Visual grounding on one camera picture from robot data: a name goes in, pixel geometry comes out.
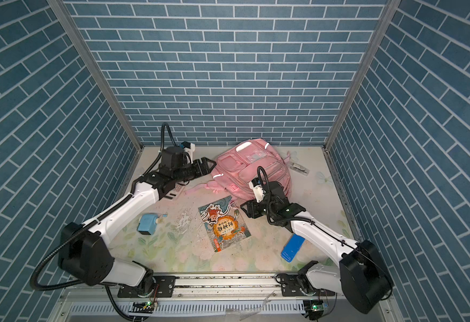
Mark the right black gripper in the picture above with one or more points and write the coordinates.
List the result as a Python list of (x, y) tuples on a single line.
[(255, 207)]

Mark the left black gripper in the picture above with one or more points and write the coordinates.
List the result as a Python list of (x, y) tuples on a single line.
[(196, 169)]

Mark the pink student backpack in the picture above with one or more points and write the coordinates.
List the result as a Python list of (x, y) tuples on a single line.
[(237, 167)]

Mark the colourful illustrated book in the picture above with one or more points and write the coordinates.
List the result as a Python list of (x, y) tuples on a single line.
[(224, 224)]

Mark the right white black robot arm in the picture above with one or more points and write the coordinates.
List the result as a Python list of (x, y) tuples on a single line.
[(358, 273)]

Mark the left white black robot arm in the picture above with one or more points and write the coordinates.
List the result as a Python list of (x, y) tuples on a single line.
[(85, 253)]

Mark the pink white calculator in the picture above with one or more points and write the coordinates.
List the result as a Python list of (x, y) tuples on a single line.
[(179, 188)]

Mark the blue pencil case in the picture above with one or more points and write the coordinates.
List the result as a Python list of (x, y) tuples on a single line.
[(292, 247)]

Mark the clear plastic pen box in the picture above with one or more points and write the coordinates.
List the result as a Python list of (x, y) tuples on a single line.
[(298, 168)]

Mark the blue pencil sharpener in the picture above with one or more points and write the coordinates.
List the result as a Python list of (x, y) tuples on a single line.
[(148, 223)]

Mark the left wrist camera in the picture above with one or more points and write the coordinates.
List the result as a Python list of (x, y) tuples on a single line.
[(188, 147)]

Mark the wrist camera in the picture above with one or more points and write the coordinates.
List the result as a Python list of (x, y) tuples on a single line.
[(257, 188), (188, 147)]

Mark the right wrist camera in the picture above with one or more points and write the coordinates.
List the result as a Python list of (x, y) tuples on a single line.
[(257, 188)]

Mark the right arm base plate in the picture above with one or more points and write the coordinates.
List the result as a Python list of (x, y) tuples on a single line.
[(298, 285)]

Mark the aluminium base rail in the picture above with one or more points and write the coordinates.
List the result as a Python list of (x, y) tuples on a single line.
[(241, 294)]

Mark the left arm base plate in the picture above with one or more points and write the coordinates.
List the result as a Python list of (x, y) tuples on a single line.
[(154, 287)]

